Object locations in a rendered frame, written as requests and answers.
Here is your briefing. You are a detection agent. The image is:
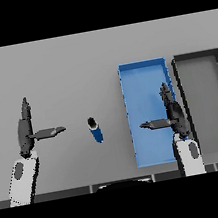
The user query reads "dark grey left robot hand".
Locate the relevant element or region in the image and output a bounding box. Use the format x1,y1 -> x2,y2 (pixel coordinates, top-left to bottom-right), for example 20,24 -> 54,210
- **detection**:
10,90 -> 71,160

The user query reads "dark grey bin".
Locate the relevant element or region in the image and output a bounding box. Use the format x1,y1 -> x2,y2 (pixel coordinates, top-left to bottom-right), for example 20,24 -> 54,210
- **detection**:
170,47 -> 218,160

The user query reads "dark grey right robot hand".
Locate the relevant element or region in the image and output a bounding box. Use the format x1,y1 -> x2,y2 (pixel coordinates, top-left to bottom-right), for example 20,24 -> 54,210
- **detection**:
132,79 -> 193,146

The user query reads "blue bin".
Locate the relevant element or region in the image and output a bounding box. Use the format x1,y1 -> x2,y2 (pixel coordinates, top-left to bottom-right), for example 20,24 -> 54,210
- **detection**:
117,56 -> 188,170

